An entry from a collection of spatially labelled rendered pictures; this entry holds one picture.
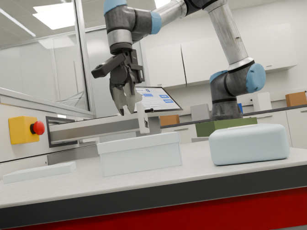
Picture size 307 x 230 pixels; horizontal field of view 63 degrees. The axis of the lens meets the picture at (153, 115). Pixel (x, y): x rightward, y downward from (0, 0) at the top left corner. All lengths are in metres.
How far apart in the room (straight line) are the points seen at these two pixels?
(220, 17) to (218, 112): 0.41
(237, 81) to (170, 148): 0.79
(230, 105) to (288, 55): 3.55
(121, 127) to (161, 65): 3.53
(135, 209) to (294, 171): 0.18
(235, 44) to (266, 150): 0.83
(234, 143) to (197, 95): 4.31
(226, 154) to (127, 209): 0.14
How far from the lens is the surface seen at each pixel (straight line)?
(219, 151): 0.34
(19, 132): 0.75
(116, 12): 0.83
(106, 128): 0.91
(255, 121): 1.23
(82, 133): 0.93
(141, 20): 0.86
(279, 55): 4.66
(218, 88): 1.21
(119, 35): 0.80
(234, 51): 1.13
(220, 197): 0.31
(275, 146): 0.34
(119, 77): 0.78
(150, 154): 0.39
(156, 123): 1.96
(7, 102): 0.77
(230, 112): 1.19
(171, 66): 4.36
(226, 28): 1.13
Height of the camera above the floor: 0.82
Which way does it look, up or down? 4 degrees up
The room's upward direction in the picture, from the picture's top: 8 degrees counter-clockwise
